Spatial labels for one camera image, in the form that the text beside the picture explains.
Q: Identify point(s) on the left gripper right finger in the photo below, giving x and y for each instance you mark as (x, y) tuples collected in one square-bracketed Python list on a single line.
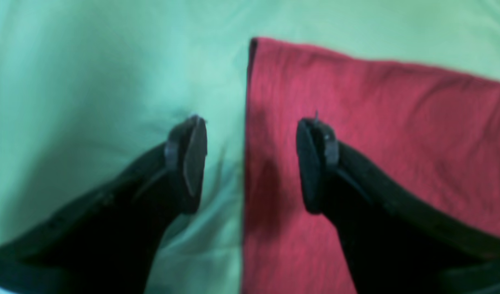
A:
[(393, 242)]

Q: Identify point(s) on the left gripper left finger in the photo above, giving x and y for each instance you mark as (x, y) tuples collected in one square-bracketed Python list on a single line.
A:
[(105, 240)]

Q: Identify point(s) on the red long-sleeve T-shirt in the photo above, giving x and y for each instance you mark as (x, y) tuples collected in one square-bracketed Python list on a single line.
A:
[(435, 131)]

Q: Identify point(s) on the green table cloth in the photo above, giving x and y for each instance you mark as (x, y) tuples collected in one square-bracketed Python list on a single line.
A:
[(86, 86)]

